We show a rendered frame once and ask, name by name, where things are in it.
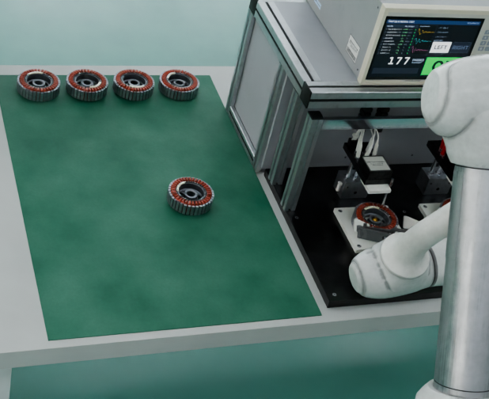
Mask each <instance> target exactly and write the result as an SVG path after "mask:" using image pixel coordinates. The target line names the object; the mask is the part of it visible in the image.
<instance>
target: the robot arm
mask: <svg viewBox="0 0 489 399"><path fill-rule="evenodd" d="M421 110H422V114H423V117H424V120H425V122H426V124H427V126H428V127H429V128H430V129H431V130H432V131H433V132H434V133H435V134H436V135H440V136H442V138H443V140H444V144H445V150H446V153H447V156H448V158H449V160H450V162H452V163H454V164H455V167H454V170H453V183H452V192H451V200H450V202H449V203H447V204H446V205H444V206H443V207H441V208H439V209H438V210H436V211H435V212H433V213H432V214H430V215H428V216H427V217H425V218H424V219H422V220H421V221H418V220H415V219H413V218H410V217H408V216H406V215H405V216H404V223H403V229H398V228H392V229H391V230H389V229H383V228H377V227H372V226H370V225H369V224H368V223H366V222H363V221H361V220H359V219H357V218H354V227H353V231H355V232H357V233H358V234H357V238H361V239H365V240H368V241H375V242H378V243H377V244H375V245H373V247H372V248H369V249H365V250H363V251H362V252H360V253H359V254H358V255H357V256H356V257H354V259H353V260H352V261H351V264H350V266H349V276H350V280H351V284H352V286H353V288H354V289H355V290H356V291H357V292H358V293H359V294H360V295H362V296H364V297H367V298H393V297H397V296H401V295H407V294H410V293H414V292H416V291H419V290H422V289H424V288H428V287H436V286H443V288H442V304H441V312H440V321H439V329H438V344H437V352H436V361H435V369H434V379H432V380H430V381H429V382H428V383H427V384H426V385H424V386H423V387H422V388H421V389H420V390H419V391H418V392H417V394H416V396H415V399H489V55H473V56H467V57H463V58H459V59H454V60H452V61H449V62H447V63H444V64H442V65H441V66H439V67H437V68H435V69H433V70H432V71H431V72H430V74H429V75H428V76H427V78H426V81H425V83H424V85H423V91H422V95H421ZM395 231H397V233H395Z"/></svg>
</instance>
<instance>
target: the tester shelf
mask: <svg viewBox="0 0 489 399"><path fill-rule="evenodd" d="M249 9H250V10H251V11H252V14H253V16H254V17H255V19H256V20H257V22H258V24H259V26H260V27H261V29H262V31H263V33H264V35H265V36H266V38H267V40H268V42H269V44H270V45H271V47H272V49H273V51H274V52H275V54H276V56H277V57H278V59H279V62H280V63H281V64H282V67H283V69H284V70H285V72H286V74H287V75H288V77H289V79H290V81H291V82H292V84H293V86H294V88H295V89H296V91H297V93H298V95H299V97H300V98H301V101H302V103H303V105H304V106H305V108H403V107H421V95H422V91H423V85H360V84H359V82H358V79H357V77H356V76H355V74H354V72H353V71H352V69H351V68H350V67H349V65H348V63H347V61H346V60H345V58H344V57H343V56H342V54H341V53H340V51H339V49H338V48H337V47H336V45H335V43H334V42H333V40H332V38H331V37H330V36H329V34H328V32H327V31H326V29H325V28H324V26H323V25H322V24H321V22H320V20H319V18H318V17H317V15H316V14H315V13H314V11H313V9H312V7H311V6H310V4H309V3H308V2H307V0H251V1H250V4H249Z"/></svg>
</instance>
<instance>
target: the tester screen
mask: <svg viewBox="0 0 489 399"><path fill-rule="evenodd" d="M480 23H481V21H423V20H390V19H388V20H387V22H386V25H385V29H384V32H383V34H382V37H381V41H380V43H379V46H378V49H377V53H376V55H375V58H374V60H373V64H372V66H371V69H370V73H369V76H368V77H427V76H428V75H420V74H421V73H422V70H423V67H424V64H425V62H426V58H427V57H457V58H463V57H467V56H468V53H469V50H470V48H471V46H472V43H473V40H474V39H475V36H476V33H477V31H478V28H479V26H480ZM433 42H472V43H471V46H470V48H469V50H468V53H429V52H430V49H431V46H432V44H433ZM389 56H410V57H411V61H410V63H409V66H401V65H386V63H387V61H388V58H389ZM373 68H419V70H418V73H417V74H372V71H373Z"/></svg>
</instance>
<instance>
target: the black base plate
mask: <svg viewBox="0 0 489 399"><path fill-rule="evenodd" d="M432 164H433V163H418V164H395V165H389V166H390V167H391V169H392V171H393V172H392V176H391V178H394V181H393V183H392V187H391V192H390V193H389V194H388V197H387V199H386V201H385V205H384V206H388V207H389V209H390V210H392V211H393V212H394V213H395V215H396V216H397V218H398V221H399V226H400V228H401V229H403V223H404V216H405V215H406V216H408V217H410V218H413V219H415V220H418V221H421V220H422V219H424V216H423V214H422V213H421V211H420V209H419V208H418V206H419V204H420V203H441V202H442V201H443V200H445V199H448V198H451V192H452V186H451V187H450V189H449V192H448V194H433V195H423V194H422V192H421V191H420V189H419V187H418V186H417V184H416V180H417V178H418V176H419V173H420V170H421V168H422V167H431V166H432ZM348 167H349V166H325V167H309V168H308V171H307V174H306V176H305V181H304V184H303V186H302V189H301V194H300V196H299V199H298V203H297V206H296V209H295V211H292V210H291V209H289V210H288V211H284V210H283V209H282V208H283V206H281V200H282V196H283V193H284V190H285V187H286V182H287V180H288V176H289V174H290V169H291V168H287V169H286V173H285V176H284V179H283V182H282V184H278V183H276V184H271V182H270V181H271V180H269V179H268V175H269V172H270V169H265V172H264V176H265V179H266V181H267V183H268V185H269V187H270V189H271V191H272V193H273V195H274V198H275V200H276V202H277V204H278V205H279V208H280V210H281V212H282V215H283V217H284V219H285V220H286V223H287V225H288V227H289V228H290V232H291V233H292V235H293V237H294V240H295V241H296V243H297V245H298V248H299V250H300V252H301V254H302V256H303V258H304V260H305V262H306V265H307V267H308V269H309V271H310V273H311V275H312V277H313V279H314V282H315V284H316V285H317V288H318V290H319V292H320V294H321V296H322V299H323V300H324V303H325V305H326V307H327V308H333V307H342V306H360V305H369V304H378V303H386V302H403V301H412V300H422V299H431V298H441V297H442V288H443V286H436V287H428V288H424V289H422V290H419V291H416V292H414V293H410V294H405V295H401V296H397V297H393V298H367V297H364V296H362V295H360V294H359V293H358V292H357V291H356V290H355V289H354V288H353V286H352V284H351V280H350V276H349V266H350V264H351V261H352V260H353V259H354V257H356V256H357V255H358V254H359V253H355V252H354V250H353V248H352V246H351V243H350V242H349V241H348V239H347V236H346V234H345V233H344V231H343V229H342V227H341V225H340V224H339V221H338V219H337V218H336V216H335V214H334V212H333V211H334V208H341V207H356V206H357V205H359V204H360V203H364V202H375V203H380V204H381V203H382V200H383V198H384V196H385V193H379V194H367V197H366V198H350V199H340V198H339V196H338V194H337V192H336V191H335V188H334V187H333V185H334V183H335V179H336V177H337V174H338V172H339V170H348Z"/></svg>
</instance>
